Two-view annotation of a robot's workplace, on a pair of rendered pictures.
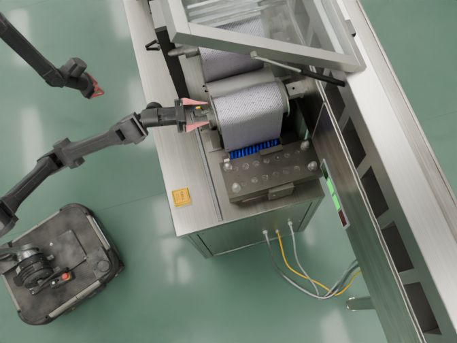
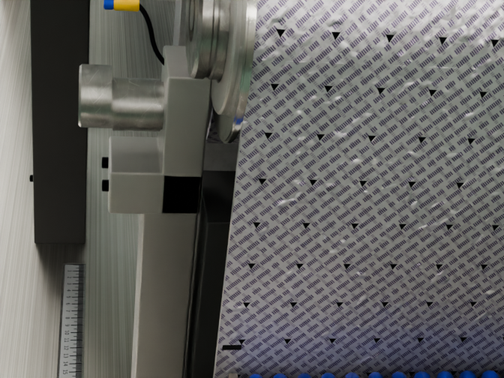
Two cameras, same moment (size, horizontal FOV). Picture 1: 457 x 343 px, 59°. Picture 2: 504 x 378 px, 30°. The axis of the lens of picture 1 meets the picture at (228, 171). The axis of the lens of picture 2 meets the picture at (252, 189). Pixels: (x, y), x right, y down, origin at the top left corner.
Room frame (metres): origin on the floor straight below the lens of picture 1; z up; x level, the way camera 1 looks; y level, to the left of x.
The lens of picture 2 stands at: (0.19, 0.04, 1.44)
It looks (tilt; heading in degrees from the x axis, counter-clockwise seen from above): 31 degrees down; 353
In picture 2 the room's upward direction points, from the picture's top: 7 degrees clockwise
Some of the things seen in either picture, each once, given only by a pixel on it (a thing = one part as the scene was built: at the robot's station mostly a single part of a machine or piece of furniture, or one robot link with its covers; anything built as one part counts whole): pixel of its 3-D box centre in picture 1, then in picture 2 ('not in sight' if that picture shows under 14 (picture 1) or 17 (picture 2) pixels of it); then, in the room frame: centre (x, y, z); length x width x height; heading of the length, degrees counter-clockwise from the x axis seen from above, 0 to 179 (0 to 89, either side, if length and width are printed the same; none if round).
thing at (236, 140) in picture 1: (252, 136); (413, 270); (0.65, -0.12, 1.11); 0.23 x 0.01 x 0.18; 95
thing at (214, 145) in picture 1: (209, 132); (145, 258); (0.74, 0.05, 1.05); 0.06 x 0.05 x 0.31; 95
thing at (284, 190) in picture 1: (280, 192); not in sight; (0.45, -0.20, 0.96); 0.10 x 0.03 x 0.11; 95
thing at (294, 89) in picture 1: (294, 88); not in sight; (0.73, -0.29, 1.28); 0.06 x 0.05 x 0.02; 95
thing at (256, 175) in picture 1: (271, 169); not in sight; (0.54, -0.17, 1.00); 0.40 x 0.16 x 0.06; 95
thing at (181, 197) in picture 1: (181, 197); not in sight; (0.53, 0.22, 0.91); 0.07 x 0.07 x 0.02; 5
